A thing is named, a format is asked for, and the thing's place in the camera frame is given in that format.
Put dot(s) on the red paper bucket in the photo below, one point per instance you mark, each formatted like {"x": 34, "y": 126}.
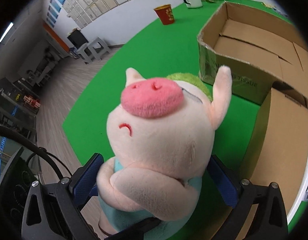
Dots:
{"x": 165, "y": 14}

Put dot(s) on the large cardboard box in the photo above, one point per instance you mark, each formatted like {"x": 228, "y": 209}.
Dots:
{"x": 262, "y": 51}

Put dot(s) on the pink pig plush toy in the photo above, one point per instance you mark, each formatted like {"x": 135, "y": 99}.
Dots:
{"x": 161, "y": 134}

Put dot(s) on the black bin with gold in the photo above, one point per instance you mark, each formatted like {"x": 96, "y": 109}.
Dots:
{"x": 77, "y": 38}

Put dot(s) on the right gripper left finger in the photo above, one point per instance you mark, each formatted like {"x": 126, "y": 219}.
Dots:
{"x": 53, "y": 211}

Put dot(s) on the cardboard divider insert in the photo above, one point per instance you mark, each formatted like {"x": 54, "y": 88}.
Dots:
{"x": 278, "y": 148}

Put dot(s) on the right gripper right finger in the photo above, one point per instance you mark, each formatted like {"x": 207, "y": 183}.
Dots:
{"x": 269, "y": 220}

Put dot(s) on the grey plastic stool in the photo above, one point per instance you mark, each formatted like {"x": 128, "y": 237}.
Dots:
{"x": 93, "y": 50}

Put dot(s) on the green table mat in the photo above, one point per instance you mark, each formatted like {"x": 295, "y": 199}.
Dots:
{"x": 169, "y": 51}

